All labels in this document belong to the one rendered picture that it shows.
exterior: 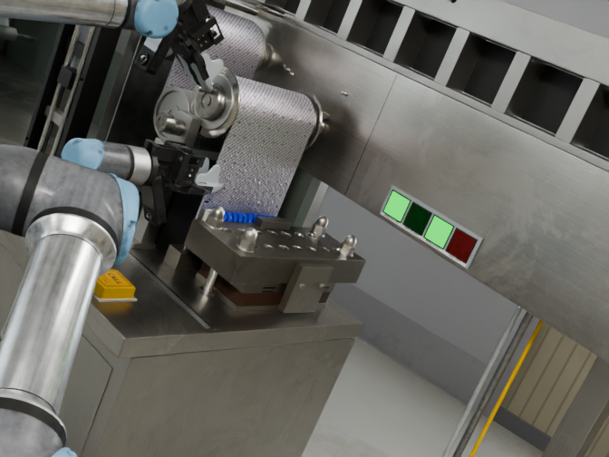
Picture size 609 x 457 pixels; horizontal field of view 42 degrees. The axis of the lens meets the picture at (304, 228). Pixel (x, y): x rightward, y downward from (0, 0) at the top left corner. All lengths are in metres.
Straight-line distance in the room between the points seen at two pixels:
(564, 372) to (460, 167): 2.42
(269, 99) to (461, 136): 0.41
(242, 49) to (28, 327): 1.12
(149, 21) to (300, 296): 0.68
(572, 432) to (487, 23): 0.85
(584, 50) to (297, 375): 0.88
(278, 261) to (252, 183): 0.22
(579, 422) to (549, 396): 2.28
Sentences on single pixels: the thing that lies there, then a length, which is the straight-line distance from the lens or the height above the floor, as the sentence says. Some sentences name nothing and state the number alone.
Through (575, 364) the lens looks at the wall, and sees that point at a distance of 3.95.
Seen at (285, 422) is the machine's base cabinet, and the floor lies 0.64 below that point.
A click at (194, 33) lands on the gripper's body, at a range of 1.53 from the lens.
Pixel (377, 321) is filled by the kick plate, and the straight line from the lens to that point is 4.15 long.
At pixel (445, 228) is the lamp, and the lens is 1.65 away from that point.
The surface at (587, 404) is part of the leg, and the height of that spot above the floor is 1.00.
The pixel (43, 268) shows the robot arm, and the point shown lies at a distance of 0.98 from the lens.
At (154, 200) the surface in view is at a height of 1.05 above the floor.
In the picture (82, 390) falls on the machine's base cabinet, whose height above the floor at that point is 0.73.
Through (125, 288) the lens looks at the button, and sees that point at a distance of 1.47.
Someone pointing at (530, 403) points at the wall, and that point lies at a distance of 4.04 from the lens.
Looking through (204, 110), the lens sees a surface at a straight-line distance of 1.64.
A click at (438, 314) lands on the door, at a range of 4.02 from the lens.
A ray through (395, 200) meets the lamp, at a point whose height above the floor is 1.19.
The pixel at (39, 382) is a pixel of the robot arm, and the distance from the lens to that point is 0.88.
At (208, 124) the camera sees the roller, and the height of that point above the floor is 1.20.
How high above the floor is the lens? 1.53
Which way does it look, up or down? 16 degrees down
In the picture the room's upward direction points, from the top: 23 degrees clockwise
